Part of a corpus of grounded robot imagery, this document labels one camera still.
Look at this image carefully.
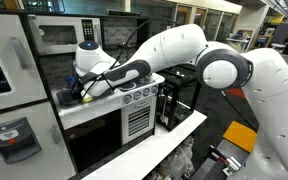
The white toy microwave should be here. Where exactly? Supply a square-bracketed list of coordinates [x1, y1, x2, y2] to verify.
[26, 15, 104, 57]

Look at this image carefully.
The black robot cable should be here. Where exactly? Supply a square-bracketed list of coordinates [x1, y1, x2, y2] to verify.
[79, 17, 185, 101]

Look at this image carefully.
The white toy kitchen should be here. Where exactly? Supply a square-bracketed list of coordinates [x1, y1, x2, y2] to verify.
[0, 9, 167, 180]

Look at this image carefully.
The red floor mat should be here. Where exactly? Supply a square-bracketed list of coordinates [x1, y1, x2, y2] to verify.
[225, 87, 247, 100]

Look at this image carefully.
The white oven door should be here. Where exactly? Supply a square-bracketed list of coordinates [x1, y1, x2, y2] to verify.
[120, 96, 158, 146]

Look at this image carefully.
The grey sink basin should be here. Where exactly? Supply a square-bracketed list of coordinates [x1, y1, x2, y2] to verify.
[55, 88, 116, 109]

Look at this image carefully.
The blue tap handle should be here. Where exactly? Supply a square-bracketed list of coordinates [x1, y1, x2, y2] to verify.
[64, 76, 77, 85]

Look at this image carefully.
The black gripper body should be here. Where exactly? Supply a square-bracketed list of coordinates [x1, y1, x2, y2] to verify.
[69, 75, 96, 102]

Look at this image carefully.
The grey plastic bag bundle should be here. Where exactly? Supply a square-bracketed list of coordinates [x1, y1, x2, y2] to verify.
[155, 135, 196, 180]

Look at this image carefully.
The metal clamp bracket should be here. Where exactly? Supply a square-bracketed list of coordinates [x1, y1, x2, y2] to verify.
[207, 145, 242, 178]

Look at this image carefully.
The yellow floor mat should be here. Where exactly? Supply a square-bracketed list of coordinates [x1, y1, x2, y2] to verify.
[222, 120, 259, 154]

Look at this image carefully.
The black 3D printer frame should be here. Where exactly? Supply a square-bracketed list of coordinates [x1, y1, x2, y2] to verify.
[155, 63, 205, 133]

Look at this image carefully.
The white windowed fridge door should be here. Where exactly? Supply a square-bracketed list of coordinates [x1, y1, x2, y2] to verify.
[0, 14, 47, 115]

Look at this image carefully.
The fridge door with dispenser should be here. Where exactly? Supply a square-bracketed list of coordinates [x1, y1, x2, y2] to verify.
[0, 101, 77, 180]

